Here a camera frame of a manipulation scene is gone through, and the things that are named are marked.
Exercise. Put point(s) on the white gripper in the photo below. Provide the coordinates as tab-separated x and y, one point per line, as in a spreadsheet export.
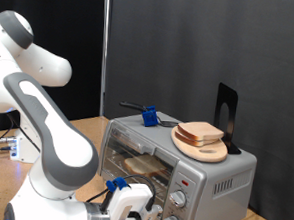
128	199

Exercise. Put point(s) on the grey backdrop cloth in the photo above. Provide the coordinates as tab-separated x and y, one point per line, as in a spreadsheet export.
207	43

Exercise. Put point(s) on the white bread slice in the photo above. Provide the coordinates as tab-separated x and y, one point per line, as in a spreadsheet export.
191	142
145	165
201	130

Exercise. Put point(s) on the silver toaster oven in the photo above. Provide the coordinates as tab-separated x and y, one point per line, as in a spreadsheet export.
221	201

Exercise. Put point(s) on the black metal bookend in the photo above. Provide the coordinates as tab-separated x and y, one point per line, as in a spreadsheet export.
232	105

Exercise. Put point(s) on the vertical metal pole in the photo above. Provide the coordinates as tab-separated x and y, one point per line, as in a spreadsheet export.
104	54

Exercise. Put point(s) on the black spatula with blue block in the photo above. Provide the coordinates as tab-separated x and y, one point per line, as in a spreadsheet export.
150	117

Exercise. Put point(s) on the black curtain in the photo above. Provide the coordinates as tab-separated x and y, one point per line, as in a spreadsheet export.
75	25

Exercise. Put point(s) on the oval wooden cutting board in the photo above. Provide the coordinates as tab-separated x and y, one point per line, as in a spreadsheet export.
204	155

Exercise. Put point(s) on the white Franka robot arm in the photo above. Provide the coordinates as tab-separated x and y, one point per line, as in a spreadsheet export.
61	145

